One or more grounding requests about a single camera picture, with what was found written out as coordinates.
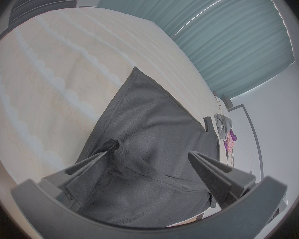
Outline pile of clothes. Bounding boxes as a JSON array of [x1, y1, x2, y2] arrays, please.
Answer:
[[224, 130, 238, 165]]

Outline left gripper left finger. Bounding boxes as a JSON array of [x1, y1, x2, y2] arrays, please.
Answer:
[[40, 150, 110, 207]]

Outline grey garment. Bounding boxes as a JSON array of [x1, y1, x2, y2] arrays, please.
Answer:
[[214, 113, 233, 139]]

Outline grey bedside table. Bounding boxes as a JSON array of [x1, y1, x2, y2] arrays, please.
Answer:
[[212, 91, 233, 108]]

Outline bed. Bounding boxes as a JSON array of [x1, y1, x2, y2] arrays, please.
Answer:
[[0, 6, 265, 230]]

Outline black T-shirt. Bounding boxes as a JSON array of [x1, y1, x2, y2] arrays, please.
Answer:
[[75, 66, 221, 228]]

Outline white printed pillow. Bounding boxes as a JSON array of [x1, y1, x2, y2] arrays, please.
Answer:
[[214, 96, 229, 116]]

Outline blue-green curtain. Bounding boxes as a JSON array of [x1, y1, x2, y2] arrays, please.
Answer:
[[171, 0, 296, 98], [97, 0, 258, 38]]

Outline black chest of drawers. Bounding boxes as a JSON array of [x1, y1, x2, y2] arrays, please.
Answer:
[[9, 0, 86, 24]]

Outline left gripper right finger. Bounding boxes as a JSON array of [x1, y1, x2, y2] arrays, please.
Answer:
[[188, 151, 256, 205]]

